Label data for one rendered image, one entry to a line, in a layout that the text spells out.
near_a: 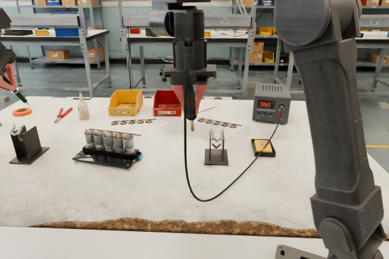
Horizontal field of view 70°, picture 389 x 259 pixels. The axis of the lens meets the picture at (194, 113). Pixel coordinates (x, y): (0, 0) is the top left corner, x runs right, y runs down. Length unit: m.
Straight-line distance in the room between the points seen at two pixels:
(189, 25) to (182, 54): 0.05
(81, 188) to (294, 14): 0.54
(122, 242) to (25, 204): 0.24
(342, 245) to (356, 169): 0.09
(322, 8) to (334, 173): 0.19
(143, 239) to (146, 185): 0.15
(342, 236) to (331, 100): 0.16
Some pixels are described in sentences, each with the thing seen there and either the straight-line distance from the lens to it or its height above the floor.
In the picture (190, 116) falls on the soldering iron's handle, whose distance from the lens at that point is 0.58.
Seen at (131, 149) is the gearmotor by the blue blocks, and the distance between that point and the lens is 0.72.
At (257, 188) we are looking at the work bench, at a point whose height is 0.75.
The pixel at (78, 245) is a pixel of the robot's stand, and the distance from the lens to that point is 0.55.
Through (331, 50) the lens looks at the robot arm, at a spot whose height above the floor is 1.08.
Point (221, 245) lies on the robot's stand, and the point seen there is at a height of 0.75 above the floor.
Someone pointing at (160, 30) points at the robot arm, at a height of 1.08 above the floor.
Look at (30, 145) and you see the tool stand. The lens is 0.83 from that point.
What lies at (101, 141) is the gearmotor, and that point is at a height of 0.79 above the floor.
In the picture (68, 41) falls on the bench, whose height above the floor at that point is 0.70.
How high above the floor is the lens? 1.14
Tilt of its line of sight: 23 degrees down
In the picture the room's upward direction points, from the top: straight up
